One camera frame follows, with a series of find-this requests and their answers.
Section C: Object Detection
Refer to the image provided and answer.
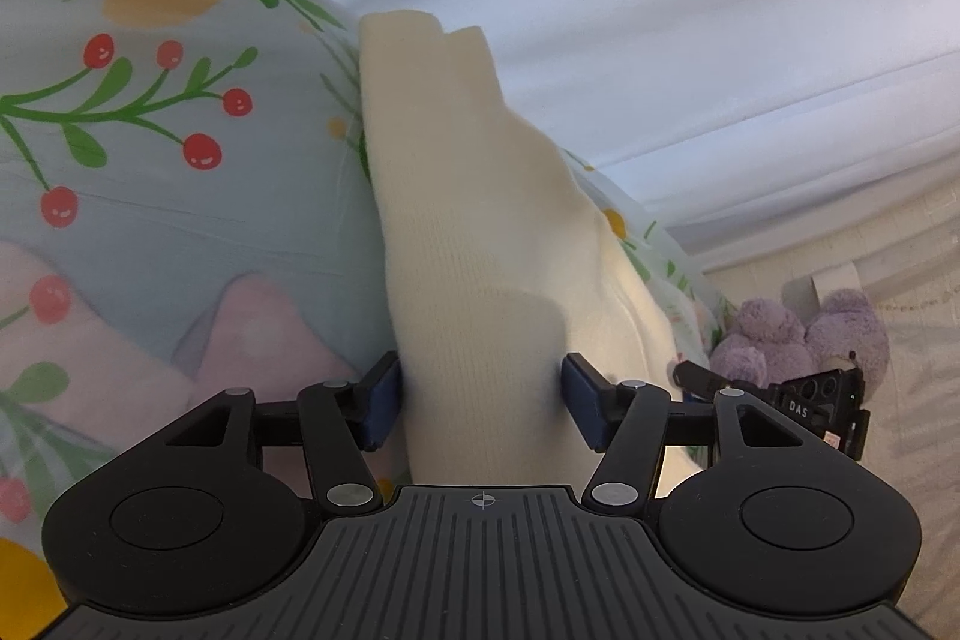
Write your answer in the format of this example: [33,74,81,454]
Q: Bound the white curtain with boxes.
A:
[127,0,960,255]

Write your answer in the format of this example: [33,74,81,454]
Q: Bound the cream knit sweater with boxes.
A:
[358,9,722,485]

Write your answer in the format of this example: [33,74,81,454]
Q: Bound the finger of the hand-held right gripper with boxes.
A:
[672,360,734,399]

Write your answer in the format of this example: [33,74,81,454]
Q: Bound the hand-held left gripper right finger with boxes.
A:
[561,351,811,512]

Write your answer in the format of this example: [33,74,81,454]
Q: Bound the floral printed bedsheet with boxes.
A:
[0,0,742,640]

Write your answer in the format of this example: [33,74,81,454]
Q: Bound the purple plush toy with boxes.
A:
[709,288,892,398]

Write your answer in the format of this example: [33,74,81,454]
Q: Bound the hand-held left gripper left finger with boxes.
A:
[161,350,404,512]

